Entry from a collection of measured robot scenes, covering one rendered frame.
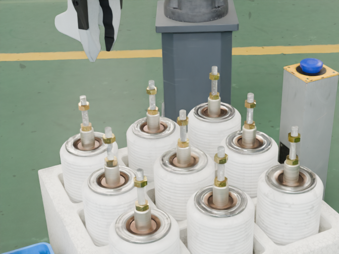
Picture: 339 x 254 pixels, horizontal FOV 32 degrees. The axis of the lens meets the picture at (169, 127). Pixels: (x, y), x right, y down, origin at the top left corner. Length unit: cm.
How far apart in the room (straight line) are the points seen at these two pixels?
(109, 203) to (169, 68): 61
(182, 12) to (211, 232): 66
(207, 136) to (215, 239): 26
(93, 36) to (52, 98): 99
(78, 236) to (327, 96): 50
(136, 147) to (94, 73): 88
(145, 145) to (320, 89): 32
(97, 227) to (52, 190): 15
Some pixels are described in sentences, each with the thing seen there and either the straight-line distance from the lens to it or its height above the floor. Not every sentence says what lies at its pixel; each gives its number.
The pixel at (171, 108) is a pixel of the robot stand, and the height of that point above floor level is 8.
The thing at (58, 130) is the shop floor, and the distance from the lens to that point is 157.
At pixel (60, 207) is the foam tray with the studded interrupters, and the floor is 18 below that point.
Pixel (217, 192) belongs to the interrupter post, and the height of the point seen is 27.
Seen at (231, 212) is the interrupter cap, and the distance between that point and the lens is 83.
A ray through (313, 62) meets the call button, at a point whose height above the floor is 33.
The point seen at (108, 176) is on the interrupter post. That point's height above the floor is 27.
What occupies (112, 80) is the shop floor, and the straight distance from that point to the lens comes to 181.
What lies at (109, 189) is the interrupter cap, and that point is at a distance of 88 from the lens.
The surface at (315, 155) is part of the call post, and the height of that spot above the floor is 15.
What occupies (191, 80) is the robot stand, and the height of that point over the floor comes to 16.
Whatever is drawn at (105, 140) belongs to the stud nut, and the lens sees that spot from 86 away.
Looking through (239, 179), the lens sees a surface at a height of 21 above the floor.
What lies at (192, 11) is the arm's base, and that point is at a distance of 136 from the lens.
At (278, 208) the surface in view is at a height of 23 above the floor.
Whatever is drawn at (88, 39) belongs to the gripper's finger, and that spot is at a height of 49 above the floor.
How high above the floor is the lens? 76
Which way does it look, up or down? 30 degrees down
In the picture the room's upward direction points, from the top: 2 degrees counter-clockwise
